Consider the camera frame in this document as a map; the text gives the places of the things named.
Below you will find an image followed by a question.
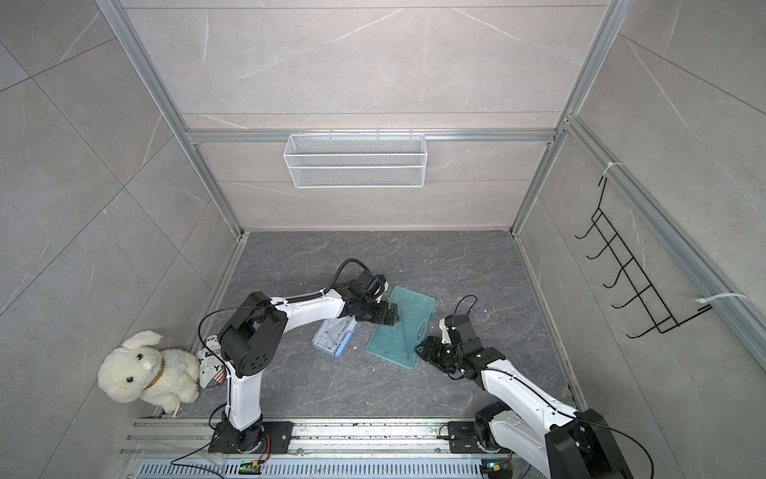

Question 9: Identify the blue clear small ruler box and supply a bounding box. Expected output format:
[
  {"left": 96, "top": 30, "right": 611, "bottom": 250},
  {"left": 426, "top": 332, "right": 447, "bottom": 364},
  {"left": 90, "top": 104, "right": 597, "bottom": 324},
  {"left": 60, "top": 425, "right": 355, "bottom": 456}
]
[{"left": 311, "top": 317, "right": 357, "bottom": 358}]

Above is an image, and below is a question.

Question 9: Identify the teal translucent ruler set case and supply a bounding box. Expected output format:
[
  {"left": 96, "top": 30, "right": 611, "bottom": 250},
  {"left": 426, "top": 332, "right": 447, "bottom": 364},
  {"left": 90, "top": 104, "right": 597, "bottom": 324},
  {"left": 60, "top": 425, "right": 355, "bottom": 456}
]
[{"left": 366, "top": 287, "right": 436, "bottom": 369}]

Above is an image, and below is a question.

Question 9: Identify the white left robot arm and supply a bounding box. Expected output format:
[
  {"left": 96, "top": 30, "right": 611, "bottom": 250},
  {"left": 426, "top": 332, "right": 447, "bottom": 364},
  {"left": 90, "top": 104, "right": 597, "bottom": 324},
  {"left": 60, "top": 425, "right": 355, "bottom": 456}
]
[{"left": 211, "top": 271, "right": 398, "bottom": 452}]

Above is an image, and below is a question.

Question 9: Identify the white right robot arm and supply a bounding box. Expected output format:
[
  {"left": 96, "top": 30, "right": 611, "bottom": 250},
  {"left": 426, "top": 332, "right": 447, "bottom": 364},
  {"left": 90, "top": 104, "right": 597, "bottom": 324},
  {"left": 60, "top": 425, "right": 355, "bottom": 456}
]
[{"left": 414, "top": 315, "right": 634, "bottom": 478}]

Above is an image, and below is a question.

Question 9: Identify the white plush bear toy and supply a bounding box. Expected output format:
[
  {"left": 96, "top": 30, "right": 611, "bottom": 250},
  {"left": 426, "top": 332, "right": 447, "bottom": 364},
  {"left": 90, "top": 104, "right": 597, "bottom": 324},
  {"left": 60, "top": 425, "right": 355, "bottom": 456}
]
[{"left": 97, "top": 331, "right": 201, "bottom": 414}]

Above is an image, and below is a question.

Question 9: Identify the white grille strip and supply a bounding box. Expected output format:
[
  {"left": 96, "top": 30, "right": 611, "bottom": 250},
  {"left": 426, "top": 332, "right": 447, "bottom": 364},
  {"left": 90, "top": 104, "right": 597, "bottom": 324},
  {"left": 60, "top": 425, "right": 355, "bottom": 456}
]
[{"left": 130, "top": 457, "right": 483, "bottom": 478}]

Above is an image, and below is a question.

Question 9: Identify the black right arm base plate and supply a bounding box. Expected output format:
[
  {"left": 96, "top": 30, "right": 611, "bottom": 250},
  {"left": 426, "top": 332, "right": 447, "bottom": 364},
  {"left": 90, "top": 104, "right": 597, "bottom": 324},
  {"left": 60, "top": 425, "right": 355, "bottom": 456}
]
[{"left": 439, "top": 420, "right": 498, "bottom": 454}]

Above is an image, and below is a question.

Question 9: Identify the white wire mesh basket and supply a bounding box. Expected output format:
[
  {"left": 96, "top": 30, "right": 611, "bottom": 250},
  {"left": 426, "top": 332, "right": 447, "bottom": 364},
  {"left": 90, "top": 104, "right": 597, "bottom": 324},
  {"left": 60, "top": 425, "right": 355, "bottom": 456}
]
[{"left": 283, "top": 133, "right": 428, "bottom": 189}]

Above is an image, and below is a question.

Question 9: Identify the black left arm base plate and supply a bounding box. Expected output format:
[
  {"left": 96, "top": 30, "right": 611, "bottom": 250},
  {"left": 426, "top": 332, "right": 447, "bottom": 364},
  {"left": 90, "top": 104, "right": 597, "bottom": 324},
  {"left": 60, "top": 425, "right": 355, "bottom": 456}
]
[{"left": 207, "top": 421, "right": 294, "bottom": 454}]

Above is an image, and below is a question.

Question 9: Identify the black wire hook rack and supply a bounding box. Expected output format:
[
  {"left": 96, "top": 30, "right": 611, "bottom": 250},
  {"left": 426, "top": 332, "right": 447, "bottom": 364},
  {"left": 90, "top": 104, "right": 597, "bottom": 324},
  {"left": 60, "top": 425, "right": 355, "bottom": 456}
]
[{"left": 574, "top": 177, "right": 713, "bottom": 339}]

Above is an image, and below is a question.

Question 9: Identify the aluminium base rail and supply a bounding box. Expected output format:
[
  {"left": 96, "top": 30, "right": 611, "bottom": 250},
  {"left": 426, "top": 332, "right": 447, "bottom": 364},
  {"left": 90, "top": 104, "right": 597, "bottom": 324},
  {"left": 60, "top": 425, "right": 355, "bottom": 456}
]
[{"left": 116, "top": 417, "right": 620, "bottom": 461}]

